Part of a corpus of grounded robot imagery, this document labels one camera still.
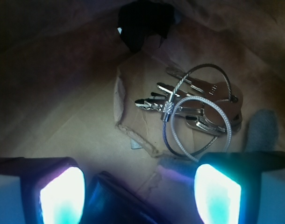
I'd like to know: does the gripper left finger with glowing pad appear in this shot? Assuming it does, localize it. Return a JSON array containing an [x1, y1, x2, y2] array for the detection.
[[0, 157, 86, 224]]

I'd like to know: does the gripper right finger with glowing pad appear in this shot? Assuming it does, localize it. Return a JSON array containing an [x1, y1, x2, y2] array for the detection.
[[194, 151, 285, 224]]

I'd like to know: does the black box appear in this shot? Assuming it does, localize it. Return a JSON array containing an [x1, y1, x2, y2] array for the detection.
[[81, 171, 165, 224]]

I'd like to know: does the grey plush mouse toy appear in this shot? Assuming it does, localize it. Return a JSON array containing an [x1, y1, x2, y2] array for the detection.
[[157, 109, 279, 176]]

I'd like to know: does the brown paper bag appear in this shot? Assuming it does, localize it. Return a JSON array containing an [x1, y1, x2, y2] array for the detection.
[[0, 0, 285, 224]]

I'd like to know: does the key bunch on wire rings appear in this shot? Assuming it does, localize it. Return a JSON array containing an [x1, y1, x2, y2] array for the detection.
[[135, 63, 243, 158]]

